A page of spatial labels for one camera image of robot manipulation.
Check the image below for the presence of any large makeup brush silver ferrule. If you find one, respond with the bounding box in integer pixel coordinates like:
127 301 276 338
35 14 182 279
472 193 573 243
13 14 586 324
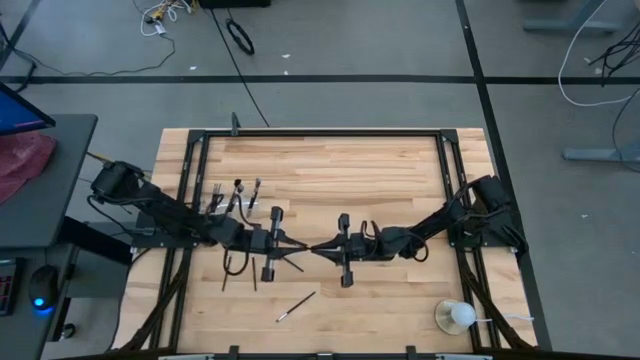
247 176 263 218

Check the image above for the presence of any black cable bundle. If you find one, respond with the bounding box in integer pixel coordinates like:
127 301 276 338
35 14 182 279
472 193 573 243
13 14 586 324
588 32 640 86

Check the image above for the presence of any black makeup brush dark head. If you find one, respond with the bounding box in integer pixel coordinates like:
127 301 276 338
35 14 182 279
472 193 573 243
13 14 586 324
227 178 243 215

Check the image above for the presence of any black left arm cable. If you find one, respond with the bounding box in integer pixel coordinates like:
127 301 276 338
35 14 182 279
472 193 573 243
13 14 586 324
202 192 262 278

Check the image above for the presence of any thin black floor cable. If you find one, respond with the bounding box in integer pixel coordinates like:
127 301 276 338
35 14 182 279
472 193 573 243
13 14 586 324
0 34 177 79

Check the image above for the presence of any white cup on lid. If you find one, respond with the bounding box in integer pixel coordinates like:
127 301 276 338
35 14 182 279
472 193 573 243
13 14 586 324
433 298 478 336

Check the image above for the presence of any white floor cable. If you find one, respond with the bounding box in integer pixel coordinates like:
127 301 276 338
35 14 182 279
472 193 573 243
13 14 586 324
558 0 640 108

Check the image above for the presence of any black keyboard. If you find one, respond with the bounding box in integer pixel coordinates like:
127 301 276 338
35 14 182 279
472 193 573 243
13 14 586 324
0 257 17 317

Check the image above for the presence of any grey desk foot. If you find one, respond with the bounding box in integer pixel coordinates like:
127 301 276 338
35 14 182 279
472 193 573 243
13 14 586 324
522 0 624 38
562 144 640 164

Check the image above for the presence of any black aluminium table frame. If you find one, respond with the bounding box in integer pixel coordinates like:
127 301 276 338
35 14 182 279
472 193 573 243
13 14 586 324
112 127 554 360

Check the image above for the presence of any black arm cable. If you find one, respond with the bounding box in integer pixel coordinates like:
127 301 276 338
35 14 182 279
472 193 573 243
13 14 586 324
359 219 430 264
202 192 262 278

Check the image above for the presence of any dark grey desk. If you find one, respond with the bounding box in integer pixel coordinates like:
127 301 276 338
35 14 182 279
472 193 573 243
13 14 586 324
0 113 134 360

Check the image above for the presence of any thin black brush with lettering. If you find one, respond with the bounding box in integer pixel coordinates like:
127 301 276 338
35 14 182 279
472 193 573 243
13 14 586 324
275 291 317 323

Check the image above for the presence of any coiled black cable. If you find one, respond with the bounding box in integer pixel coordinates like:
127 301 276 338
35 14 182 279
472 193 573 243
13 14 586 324
224 17 256 56

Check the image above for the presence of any black box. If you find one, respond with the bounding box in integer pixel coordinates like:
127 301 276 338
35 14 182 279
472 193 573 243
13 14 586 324
198 0 272 9

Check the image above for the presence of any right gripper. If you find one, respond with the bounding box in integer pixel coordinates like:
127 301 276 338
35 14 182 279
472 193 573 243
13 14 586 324
310 213 383 288

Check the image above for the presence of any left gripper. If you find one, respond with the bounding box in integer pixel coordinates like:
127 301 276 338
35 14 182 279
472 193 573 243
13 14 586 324
248 206 310 283

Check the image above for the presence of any pink cloth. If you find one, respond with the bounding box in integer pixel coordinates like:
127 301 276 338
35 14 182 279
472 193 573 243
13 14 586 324
0 132 58 205

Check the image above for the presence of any long black floor cable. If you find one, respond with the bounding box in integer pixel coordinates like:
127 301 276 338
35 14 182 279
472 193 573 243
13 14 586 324
208 7 272 129

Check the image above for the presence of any computer monitor blue screen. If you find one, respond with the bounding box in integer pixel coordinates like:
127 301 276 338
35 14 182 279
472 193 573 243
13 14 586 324
0 82 57 137

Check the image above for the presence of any white lamp cable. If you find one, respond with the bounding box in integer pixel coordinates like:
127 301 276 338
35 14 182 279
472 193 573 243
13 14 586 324
472 313 535 324

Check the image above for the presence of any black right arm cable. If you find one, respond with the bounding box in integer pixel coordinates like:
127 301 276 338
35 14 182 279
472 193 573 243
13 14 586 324
359 219 430 264

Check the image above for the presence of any black computer mouse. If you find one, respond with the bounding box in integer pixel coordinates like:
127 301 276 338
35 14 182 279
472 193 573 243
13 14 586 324
28 264 61 314

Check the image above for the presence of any white and yellow cable bundle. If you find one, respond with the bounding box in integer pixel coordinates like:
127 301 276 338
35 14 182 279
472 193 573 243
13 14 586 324
138 0 194 38

